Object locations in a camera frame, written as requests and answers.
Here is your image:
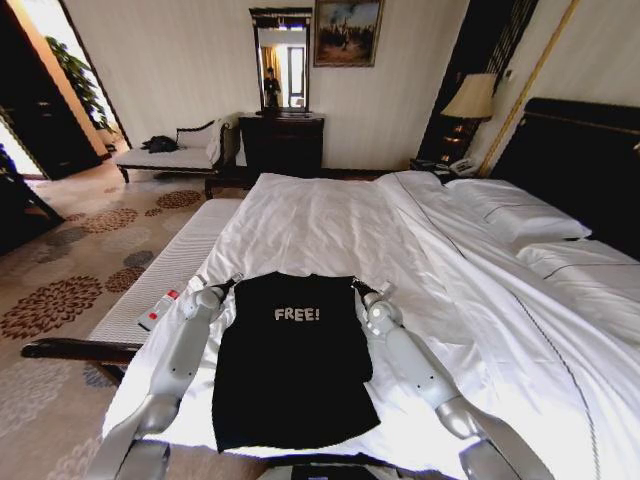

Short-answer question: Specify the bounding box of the dark lattice wall panel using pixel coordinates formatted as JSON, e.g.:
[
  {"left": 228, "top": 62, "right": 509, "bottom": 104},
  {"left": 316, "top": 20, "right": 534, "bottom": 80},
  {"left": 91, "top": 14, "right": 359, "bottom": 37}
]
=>
[{"left": 416, "top": 0, "right": 542, "bottom": 162}]

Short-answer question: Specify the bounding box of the person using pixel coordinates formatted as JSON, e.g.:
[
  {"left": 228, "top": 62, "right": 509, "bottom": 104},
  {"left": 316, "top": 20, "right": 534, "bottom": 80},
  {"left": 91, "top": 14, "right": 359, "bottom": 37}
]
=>
[{"left": 263, "top": 66, "right": 283, "bottom": 109}]

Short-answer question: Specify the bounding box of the dark wooden cabinet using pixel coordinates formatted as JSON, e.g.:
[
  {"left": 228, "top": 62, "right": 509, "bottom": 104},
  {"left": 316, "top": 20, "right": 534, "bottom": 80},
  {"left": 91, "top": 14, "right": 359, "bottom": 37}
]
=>
[{"left": 0, "top": 144, "right": 66, "bottom": 257}]

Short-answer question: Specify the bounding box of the dark wooden dresser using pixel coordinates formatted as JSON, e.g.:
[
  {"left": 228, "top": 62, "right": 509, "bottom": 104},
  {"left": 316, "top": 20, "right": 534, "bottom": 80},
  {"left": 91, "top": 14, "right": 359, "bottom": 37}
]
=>
[{"left": 238, "top": 112, "right": 326, "bottom": 177}]

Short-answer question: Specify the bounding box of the white remote with red button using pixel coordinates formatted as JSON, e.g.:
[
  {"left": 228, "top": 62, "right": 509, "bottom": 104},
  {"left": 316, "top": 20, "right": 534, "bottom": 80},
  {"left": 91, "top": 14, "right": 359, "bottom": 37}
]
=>
[{"left": 136, "top": 298, "right": 172, "bottom": 331}]

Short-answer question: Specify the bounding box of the white pillow with dark piping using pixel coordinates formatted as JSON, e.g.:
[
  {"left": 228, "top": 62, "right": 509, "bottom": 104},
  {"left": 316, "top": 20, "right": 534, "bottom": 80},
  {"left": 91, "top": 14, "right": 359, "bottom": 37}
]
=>
[
  {"left": 443, "top": 178, "right": 594, "bottom": 242},
  {"left": 516, "top": 238, "right": 640, "bottom": 324}
]

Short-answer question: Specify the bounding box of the black bag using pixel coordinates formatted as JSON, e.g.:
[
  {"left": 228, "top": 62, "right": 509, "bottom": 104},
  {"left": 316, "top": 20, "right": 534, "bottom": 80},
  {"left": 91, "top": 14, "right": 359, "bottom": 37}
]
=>
[{"left": 140, "top": 135, "right": 182, "bottom": 154}]

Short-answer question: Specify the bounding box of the black FREE! t-shirt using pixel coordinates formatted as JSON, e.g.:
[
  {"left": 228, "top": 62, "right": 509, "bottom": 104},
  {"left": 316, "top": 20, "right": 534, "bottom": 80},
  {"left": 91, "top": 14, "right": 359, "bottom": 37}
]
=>
[{"left": 211, "top": 272, "right": 382, "bottom": 454}]

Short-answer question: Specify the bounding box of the white chaise longue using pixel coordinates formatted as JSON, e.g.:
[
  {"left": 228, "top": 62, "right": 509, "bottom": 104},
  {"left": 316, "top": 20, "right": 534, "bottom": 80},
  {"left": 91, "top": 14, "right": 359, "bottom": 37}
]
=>
[{"left": 115, "top": 118, "right": 242, "bottom": 199}]

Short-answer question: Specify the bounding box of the robot front shell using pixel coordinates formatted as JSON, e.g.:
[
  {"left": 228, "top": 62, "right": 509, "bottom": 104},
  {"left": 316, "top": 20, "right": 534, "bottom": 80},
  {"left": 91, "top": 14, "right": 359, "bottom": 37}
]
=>
[{"left": 262, "top": 458, "right": 394, "bottom": 480}]

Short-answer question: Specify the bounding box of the dark framed mirror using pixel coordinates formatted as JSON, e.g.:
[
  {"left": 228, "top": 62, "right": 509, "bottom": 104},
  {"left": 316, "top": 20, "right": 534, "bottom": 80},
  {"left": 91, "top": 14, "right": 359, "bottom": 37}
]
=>
[{"left": 248, "top": 6, "right": 314, "bottom": 117}]

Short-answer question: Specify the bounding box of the white ribbed bed bench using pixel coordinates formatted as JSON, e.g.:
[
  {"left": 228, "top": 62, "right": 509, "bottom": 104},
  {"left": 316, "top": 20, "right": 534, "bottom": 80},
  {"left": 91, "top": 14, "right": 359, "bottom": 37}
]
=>
[{"left": 20, "top": 199, "right": 247, "bottom": 372}]

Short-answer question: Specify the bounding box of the white duvet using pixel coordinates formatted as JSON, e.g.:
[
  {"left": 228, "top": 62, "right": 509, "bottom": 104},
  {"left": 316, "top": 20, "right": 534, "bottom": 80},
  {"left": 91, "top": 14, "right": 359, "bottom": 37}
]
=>
[{"left": 102, "top": 172, "right": 640, "bottom": 480}]

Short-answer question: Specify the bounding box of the gold framed painting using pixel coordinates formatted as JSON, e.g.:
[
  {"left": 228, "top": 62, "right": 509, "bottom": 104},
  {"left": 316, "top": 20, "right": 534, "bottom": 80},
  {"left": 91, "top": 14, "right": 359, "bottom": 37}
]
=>
[{"left": 312, "top": 0, "right": 387, "bottom": 69}]

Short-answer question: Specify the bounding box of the gold wall trim strip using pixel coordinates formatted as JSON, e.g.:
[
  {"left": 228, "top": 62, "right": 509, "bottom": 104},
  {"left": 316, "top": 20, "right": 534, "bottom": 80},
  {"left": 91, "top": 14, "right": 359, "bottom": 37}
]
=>
[{"left": 478, "top": 0, "right": 582, "bottom": 179}]

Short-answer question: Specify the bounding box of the dark wooden door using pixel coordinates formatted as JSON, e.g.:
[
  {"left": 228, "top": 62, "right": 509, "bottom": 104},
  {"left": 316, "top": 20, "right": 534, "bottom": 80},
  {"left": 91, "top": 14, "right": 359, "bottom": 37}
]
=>
[{"left": 0, "top": 0, "right": 103, "bottom": 181}]

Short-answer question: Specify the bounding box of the green potted plant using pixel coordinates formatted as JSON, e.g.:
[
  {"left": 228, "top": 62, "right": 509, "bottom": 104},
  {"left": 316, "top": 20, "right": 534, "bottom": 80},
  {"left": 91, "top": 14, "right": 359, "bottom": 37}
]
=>
[{"left": 45, "top": 35, "right": 120, "bottom": 135}]

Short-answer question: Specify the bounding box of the dark nightstand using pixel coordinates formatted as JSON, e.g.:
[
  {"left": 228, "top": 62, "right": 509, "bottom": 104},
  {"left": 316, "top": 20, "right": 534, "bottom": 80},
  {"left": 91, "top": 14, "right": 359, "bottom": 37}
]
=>
[{"left": 408, "top": 157, "right": 482, "bottom": 177}]

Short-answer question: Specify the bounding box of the dark bed headboard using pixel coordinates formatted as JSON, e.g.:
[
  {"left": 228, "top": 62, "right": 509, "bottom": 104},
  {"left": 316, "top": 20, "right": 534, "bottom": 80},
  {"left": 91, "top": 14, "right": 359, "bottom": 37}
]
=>
[{"left": 491, "top": 97, "right": 640, "bottom": 262}]

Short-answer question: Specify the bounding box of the cream shade table lamp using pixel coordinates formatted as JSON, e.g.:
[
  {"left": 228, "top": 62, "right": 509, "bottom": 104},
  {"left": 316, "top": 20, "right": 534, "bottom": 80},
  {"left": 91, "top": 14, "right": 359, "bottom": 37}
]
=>
[{"left": 439, "top": 73, "right": 498, "bottom": 152}]

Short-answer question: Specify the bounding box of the white cloth on chaise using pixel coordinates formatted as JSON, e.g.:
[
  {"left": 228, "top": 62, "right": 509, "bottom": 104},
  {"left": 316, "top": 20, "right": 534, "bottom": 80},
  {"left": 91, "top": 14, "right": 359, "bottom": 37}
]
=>
[{"left": 206, "top": 116, "right": 239, "bottom": 167}]

